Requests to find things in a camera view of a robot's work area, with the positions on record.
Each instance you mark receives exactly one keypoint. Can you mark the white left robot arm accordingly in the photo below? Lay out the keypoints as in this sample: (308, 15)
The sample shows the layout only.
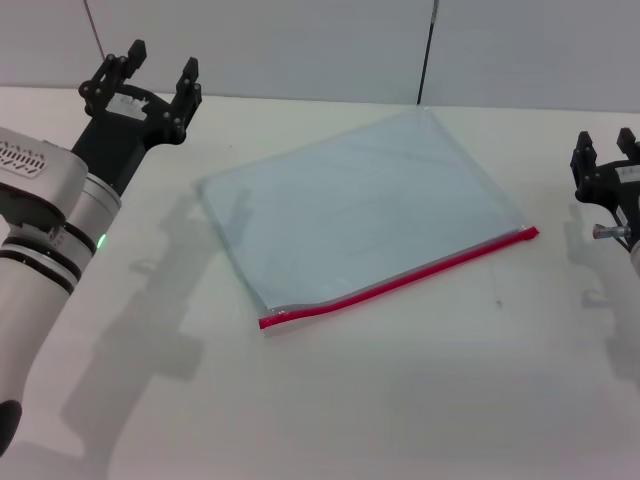
(30, 300)

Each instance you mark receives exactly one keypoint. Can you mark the clear document bag red zipper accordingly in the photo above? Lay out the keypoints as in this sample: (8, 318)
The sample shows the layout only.
(350, 210)

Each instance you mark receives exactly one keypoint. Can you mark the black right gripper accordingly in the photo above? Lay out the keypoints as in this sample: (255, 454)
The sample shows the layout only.
(625, 195)

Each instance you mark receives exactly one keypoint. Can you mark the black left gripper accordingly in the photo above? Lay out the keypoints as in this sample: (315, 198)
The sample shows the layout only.
(115, 140)

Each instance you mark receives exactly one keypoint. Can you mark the thin black vertical pole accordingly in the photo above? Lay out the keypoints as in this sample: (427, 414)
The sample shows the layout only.
(425, 65)

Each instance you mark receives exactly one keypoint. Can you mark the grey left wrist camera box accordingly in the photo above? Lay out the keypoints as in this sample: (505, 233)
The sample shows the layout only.
(30, 180)

